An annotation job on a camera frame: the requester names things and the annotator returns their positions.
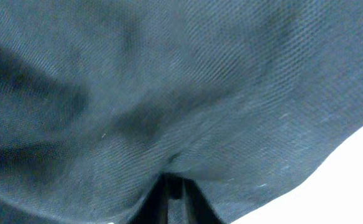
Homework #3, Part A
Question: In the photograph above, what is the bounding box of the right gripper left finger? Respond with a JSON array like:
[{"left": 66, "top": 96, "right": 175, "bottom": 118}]
[{"left": 129, "top": 175, "right": 168, "bottom": 224}]

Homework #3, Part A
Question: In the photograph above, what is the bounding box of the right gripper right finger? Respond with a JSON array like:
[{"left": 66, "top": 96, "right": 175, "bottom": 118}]
[{"left": 183, "top": 179, "right": 224, "bottom": 224}]

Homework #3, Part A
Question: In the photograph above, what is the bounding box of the black t-shirt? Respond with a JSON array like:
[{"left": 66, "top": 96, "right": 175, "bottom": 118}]
[{"left": 0, "top": 0, "right": 363, "bottom": 223}]

